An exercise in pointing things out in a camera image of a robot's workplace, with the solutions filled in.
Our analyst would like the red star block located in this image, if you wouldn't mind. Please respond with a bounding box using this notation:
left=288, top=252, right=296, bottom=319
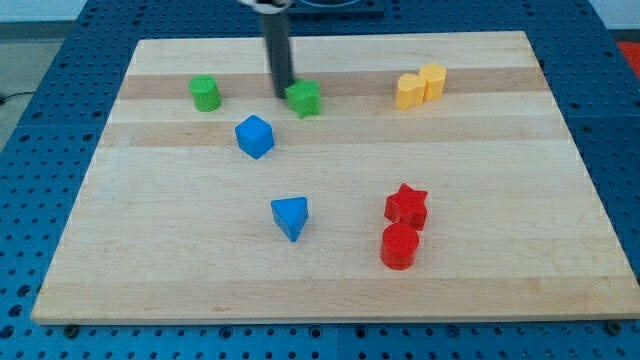
left=384, top=183, right=428, bottom=231

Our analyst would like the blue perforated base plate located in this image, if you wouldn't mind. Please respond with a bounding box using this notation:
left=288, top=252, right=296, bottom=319
left=1, top=1, right=639, bottom=359

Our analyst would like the blue triangle block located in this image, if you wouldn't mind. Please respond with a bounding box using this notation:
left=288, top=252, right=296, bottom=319
left=270, top=197, right=309, bottom=243

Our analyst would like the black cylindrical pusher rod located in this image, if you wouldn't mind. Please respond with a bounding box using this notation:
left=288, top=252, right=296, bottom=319
left=260, top=11, right=295, bottom=99

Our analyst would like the green star block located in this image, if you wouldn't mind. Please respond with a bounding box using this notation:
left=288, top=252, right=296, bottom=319
left=285, top=79, right=321, bottom=119

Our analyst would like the blue cube block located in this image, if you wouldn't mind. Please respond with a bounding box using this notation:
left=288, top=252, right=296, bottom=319
left=235, top=115, right=275, bottom=159

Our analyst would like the wooden board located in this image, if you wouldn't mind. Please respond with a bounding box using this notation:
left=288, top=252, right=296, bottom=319
left=32, top=31, right=639, bottom=325

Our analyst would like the yellow hexagon block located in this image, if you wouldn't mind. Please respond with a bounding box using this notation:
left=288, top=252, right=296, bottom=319
left=419, top=63, right=447, bottom=101

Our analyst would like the red cylinder block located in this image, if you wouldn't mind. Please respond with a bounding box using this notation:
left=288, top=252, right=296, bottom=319
left=380, top=223, right=420, bottom=270

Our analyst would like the yellow heart block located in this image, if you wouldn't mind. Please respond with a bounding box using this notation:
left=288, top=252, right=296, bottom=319
left=395, top=73, right=427, bottom=110

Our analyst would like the green cylinder block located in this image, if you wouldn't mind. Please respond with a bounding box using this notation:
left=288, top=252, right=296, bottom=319
left=189, top=75, right=221, bottom=112

